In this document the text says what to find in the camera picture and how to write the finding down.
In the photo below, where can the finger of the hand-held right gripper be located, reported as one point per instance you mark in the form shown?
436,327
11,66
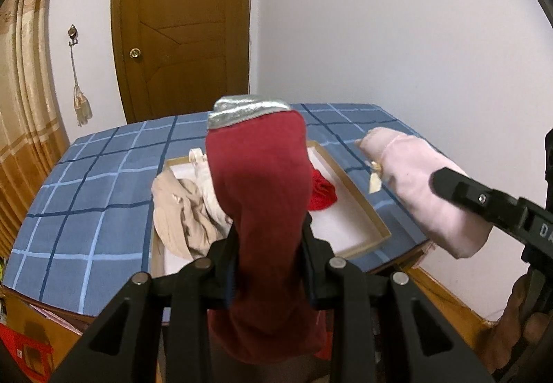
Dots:
475,197

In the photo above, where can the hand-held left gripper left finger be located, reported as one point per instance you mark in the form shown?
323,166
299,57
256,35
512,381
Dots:
218,264

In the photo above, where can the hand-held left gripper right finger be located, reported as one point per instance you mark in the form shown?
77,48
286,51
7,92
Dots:
317,275

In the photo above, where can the pale pink underwear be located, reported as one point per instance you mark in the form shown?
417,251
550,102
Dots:
423,201

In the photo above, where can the shallow cardboard box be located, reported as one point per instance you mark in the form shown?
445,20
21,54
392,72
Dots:
345,227

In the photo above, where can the beige underwear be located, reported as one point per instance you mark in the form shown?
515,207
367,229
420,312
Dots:
181,214

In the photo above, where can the dark red silver-banded underwear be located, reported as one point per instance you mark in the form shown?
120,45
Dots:
259,193

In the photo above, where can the white underwear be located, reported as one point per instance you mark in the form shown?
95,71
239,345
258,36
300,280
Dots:
203,180

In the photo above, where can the person's right hand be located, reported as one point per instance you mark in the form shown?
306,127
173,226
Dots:
510,322

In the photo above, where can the dark wooden desk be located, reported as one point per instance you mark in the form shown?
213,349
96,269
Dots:
391,268

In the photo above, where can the blue checked tablecloth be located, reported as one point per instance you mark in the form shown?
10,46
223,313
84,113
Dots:
99,193

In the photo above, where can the beige curtain tassel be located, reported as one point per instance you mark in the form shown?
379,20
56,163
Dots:
82,106

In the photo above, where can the red bag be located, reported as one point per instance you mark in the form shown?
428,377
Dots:
21,344

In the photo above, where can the brass door knob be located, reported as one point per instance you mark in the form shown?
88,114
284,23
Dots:
135,53

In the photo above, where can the brown wooden door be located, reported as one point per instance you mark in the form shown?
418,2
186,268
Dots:
181,20

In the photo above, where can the beige patterned curtain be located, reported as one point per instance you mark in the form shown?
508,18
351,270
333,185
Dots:
26,106

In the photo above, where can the metal wall hook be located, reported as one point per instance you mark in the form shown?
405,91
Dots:
73,34

